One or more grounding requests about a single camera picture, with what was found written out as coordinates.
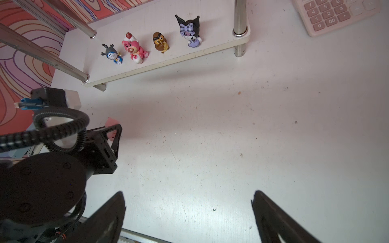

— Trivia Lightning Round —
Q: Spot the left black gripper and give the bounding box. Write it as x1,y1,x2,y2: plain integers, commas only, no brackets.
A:
73,124,122,175

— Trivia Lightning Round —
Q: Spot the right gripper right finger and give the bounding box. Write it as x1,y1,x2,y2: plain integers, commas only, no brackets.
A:
251,190,319,243

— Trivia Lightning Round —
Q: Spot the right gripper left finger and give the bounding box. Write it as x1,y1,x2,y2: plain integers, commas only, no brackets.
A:
65,191,126,243

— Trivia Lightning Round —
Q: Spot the pink pig toy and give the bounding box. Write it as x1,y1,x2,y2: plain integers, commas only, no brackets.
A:
104,116,121,142

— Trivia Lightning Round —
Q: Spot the grey shark toy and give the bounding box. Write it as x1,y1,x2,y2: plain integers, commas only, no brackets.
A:
100,44,123,65

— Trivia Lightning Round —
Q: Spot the red pink bear toy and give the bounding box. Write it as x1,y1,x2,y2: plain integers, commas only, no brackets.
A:
122,32,149,64

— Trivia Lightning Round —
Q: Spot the brown round toy figure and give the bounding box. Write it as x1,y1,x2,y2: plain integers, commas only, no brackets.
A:
153,32,170,54

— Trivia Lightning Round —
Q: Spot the dark purple figure toy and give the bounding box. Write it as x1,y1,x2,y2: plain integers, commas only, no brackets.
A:
175,15,202,48

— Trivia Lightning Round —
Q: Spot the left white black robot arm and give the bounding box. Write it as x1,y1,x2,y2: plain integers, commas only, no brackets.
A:
1,88,126,243

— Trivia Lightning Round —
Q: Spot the white shelf table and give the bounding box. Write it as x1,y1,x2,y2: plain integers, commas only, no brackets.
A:
0,0,251,92

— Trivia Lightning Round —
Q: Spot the pink white calculator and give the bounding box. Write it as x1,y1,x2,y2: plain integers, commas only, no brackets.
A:
292,0,382,37

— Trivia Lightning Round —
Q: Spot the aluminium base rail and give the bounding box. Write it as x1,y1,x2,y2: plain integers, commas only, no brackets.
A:
118,228,170,243

